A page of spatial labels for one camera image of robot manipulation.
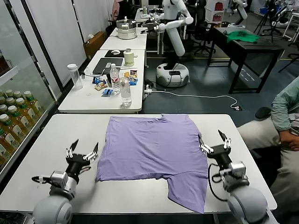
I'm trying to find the black table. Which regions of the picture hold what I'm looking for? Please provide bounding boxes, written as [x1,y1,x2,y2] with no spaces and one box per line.
[207,26,285,95]

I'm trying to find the pink garment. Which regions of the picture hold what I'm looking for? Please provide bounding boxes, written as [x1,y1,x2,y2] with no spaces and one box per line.
[112,0,125,22]

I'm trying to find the green cloth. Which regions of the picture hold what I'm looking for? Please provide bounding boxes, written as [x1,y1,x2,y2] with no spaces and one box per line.
[227,30,261,44]

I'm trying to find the bystander bare hand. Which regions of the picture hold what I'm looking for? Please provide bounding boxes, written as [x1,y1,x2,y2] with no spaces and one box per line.
[279,130,299,151]

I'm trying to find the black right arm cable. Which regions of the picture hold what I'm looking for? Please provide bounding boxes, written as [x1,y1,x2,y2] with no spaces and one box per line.
[207,163,228,202]

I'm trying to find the white shelf red items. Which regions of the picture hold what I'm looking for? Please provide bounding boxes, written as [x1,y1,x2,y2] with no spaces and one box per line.
[211,0,226,23]

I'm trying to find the glass door drinks cabinet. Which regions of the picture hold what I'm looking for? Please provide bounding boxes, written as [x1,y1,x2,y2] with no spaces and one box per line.
[0,0,65,181]

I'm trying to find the seated person green jacket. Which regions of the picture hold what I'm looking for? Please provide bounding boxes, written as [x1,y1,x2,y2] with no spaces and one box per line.
[235,76,299,206]

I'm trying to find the brown cardboard box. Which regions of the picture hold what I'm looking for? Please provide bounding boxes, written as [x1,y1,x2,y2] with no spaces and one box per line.
[83,30,107,60]

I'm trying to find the red label water bottle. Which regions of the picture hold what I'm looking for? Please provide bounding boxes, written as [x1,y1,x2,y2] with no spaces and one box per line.
[109,63,121,95]

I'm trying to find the white table with pot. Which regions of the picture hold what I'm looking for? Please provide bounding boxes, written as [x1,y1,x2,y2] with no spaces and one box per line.
[99,26,149,51]

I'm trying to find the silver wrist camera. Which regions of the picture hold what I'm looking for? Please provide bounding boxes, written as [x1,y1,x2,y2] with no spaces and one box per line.
[50,170,69,188]
[227,161,249,185]

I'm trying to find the black tripod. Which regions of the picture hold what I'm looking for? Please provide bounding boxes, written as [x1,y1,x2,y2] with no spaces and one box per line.
[253,0,281,36]

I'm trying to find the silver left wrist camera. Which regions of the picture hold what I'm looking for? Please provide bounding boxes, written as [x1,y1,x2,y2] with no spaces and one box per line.
[50,170,69,188]

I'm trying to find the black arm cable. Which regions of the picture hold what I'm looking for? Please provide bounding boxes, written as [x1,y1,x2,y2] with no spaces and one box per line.
[31,175,51,184]
[207,163,228,202]

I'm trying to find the black office chair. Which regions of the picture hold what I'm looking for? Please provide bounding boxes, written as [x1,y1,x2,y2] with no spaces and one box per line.
[186,0,217,56]

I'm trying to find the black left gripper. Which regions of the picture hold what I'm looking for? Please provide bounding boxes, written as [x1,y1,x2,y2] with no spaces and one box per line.
[65,139,100,181]

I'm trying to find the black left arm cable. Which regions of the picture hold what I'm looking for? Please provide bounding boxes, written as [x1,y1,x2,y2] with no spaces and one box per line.
[31,175,51,184]

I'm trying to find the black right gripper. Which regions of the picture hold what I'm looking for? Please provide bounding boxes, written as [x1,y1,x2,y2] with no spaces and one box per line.
[198,129,233,168]

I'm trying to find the white steamer pot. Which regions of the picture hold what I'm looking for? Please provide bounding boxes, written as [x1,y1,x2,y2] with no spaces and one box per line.
[115,16,137,40]

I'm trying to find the clear tumbler white lid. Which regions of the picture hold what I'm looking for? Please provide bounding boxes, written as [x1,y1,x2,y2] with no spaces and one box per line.
[67,63,84,90]

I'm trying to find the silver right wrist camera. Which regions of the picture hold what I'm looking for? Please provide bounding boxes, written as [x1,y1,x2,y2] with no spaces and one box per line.
[227,161,249,185]

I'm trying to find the black mouse pad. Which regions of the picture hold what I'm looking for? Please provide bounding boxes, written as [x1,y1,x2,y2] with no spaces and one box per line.
[104,49,127,58]

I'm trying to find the white power cable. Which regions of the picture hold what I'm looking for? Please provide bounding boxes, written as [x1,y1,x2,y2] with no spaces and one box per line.
[151,89,238,109]

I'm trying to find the purple t-shirt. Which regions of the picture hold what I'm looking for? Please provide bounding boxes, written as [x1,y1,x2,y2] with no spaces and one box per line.
[95,113,209,214]

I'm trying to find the black chair armrest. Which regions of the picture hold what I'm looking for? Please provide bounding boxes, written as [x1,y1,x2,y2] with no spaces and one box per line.
[255,106,272,120]

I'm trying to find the large clear water bottle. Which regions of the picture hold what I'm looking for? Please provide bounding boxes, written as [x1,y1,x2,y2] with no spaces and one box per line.
[120,77,132,107]

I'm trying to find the white wheeled humanoid robot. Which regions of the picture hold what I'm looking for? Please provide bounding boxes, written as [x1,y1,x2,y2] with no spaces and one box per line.
[140,0,194,88]

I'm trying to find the cream lidded jar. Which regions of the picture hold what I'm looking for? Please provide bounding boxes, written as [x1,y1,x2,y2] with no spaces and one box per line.
[123,48,139,67]

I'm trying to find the dark grey laptop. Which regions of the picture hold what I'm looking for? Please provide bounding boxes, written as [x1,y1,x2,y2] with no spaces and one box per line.
[92,57,124,76]

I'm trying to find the white table with snacks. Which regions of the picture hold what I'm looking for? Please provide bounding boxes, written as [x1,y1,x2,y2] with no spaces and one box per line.
[57,49,146,114]

